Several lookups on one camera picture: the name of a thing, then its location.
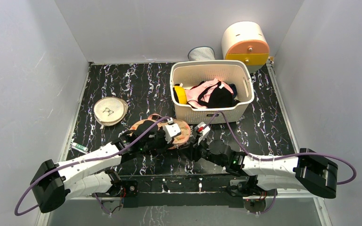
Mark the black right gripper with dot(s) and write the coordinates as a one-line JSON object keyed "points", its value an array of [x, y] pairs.
{"points": [[198, 147]]}

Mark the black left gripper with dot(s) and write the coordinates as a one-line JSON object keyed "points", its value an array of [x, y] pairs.
{"points": [[165, 142]]}

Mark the orange floral bra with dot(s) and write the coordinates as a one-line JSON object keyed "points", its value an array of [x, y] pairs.
{"points": [[179, 140]]}

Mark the round beige mesh laundry bag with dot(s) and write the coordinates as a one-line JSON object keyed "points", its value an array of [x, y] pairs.
{"points": [[109, 111]]}

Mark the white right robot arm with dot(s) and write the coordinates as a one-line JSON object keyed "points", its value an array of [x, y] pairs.
{"points": [[307, 171]]}

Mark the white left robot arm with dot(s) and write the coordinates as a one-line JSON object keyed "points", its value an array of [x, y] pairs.
{"points": [[93, 173]]}

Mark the black bra in basket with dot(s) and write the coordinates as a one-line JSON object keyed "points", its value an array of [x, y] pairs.
{"points": [[217, 96]]}

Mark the pink bra in basket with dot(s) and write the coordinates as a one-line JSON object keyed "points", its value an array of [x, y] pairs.
{"points": [[193, 93]]}

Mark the white mesh cylinder bag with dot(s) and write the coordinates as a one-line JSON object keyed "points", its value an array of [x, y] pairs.
{"points": [[202, 53]]}

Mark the yellow garment in basket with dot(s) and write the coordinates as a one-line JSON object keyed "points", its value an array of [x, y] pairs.
{"points": [[180, 95]]}

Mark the dark blue garment in basket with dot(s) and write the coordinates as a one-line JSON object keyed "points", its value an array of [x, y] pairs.
{"points": [[234, 90]]}

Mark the cream perforated plastic basket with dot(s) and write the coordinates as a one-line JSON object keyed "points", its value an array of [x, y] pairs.
{"points": [[192, 73]]}

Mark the green white tube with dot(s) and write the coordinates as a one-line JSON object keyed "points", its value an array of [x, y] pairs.
{"points": [[79, 148]]}

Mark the cream orange drawer box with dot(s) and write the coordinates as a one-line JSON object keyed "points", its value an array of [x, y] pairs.
{"points": [[244, 41]]}

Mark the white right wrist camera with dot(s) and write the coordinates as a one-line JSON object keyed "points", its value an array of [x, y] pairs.
{"points": [[202, 130]]}

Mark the aluminium front frame rail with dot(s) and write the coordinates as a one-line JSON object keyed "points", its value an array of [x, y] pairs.
{"points": [[184, 187]]}

